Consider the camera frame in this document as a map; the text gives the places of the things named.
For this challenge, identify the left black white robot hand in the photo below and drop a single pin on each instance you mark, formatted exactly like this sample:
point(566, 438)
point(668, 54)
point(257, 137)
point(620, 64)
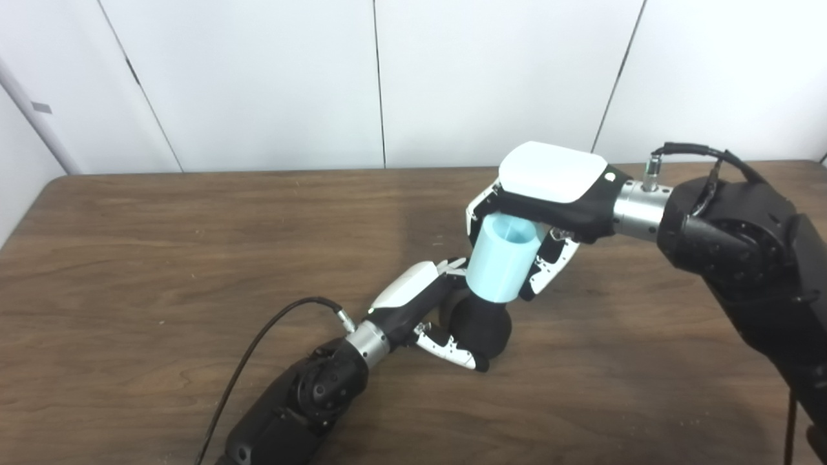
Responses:
point(407, 297)

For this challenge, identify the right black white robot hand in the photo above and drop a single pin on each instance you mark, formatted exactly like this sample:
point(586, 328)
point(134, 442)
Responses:
point(555, 181)

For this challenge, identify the black flared nozzle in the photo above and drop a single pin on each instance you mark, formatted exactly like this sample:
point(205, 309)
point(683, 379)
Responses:
point(478, 329)

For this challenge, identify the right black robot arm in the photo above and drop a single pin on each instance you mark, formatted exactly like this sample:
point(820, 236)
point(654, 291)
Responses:
point(743, 271)

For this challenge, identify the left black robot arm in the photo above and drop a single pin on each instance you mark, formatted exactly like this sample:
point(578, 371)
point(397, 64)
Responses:
point(297, 400)

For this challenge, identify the white wall corner post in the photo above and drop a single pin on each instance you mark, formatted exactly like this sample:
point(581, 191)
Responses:
point(35, 123)

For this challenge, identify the gray label on post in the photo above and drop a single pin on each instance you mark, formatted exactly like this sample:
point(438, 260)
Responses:
point(41, 107)

